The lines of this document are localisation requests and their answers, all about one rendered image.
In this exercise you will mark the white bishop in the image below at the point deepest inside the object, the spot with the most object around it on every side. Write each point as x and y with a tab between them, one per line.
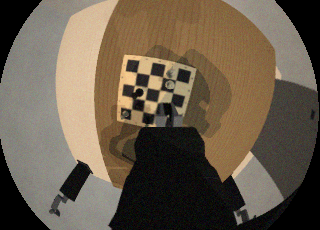
125	114

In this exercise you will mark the white chess queen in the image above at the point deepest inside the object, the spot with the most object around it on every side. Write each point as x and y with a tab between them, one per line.
171	84

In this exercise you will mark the white chess king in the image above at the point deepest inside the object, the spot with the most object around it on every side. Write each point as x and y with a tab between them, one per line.
170	73

